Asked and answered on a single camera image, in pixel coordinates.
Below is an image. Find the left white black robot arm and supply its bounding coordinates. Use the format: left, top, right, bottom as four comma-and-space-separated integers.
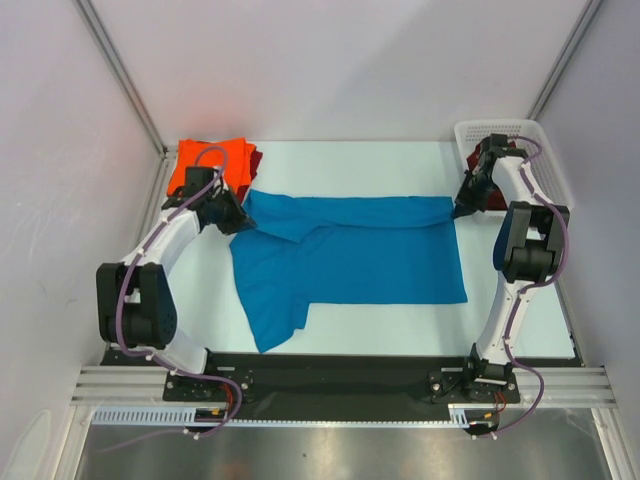
96, 189, 255, 400

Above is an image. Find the right aluminium frame post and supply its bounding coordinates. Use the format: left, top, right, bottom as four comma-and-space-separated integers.
526, 0, 607, 121

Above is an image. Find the left aluminium frame post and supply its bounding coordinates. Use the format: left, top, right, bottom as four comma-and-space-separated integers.
71, 0, 169, 156

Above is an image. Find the crumpled dark red t shirt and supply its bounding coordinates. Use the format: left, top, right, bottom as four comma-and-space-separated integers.
466, 142, 507, 211

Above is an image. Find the white plastic basket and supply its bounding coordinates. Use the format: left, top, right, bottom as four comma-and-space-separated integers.
454, 119, 575, 210

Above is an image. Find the folded orange t shirt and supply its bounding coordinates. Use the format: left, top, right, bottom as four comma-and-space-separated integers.
166, 137, 252, 196

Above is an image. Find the white slotted cable duct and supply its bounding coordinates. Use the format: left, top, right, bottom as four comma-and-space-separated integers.
92, 405, 498, 431

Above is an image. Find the aluminium frame post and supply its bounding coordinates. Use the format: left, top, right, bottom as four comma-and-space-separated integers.
526, 0, 607, 121
71, 0, 169, 156

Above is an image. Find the aluminium front rail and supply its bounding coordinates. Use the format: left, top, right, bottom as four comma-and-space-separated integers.
71, 366, 616, 409

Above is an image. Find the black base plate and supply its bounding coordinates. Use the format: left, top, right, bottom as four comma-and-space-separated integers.
102, 349, 584, 422

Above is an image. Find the folded dark red t shirt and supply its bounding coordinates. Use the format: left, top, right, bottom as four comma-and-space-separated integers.
235, 144, 263, 203

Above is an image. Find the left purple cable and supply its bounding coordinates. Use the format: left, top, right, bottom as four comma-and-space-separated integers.
94, 147, 246, 454

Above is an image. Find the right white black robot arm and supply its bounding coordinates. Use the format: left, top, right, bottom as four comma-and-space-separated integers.
452, 146, 570, 401

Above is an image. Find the blue t shirt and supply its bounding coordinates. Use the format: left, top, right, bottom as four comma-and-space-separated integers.
230, 191, 468, 353

